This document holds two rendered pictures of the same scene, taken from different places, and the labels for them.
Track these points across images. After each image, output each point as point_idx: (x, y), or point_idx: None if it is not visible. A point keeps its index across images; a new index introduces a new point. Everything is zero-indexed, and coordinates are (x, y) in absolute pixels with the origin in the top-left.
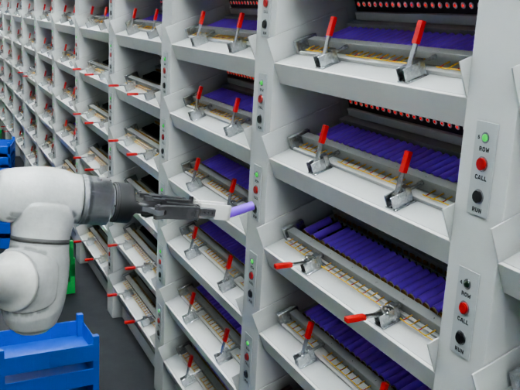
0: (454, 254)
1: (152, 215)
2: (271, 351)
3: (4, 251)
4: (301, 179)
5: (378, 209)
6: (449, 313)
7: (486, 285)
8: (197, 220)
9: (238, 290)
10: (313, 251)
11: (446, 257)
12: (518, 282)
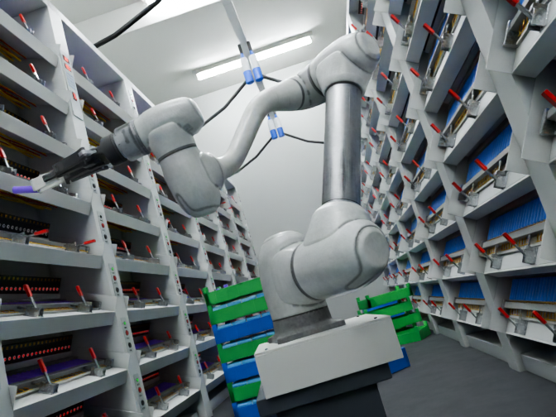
0: (93, 207)
1: (98, 167)
2: (11, 329)
3: (203, 152)
4: (6, 179)
5: (63, 194)
6: (99, 230)
7: (103, 215)
8: (67, 184)
9: None
10: (1, 237)
11: (87, 211)
12: (107, 213)
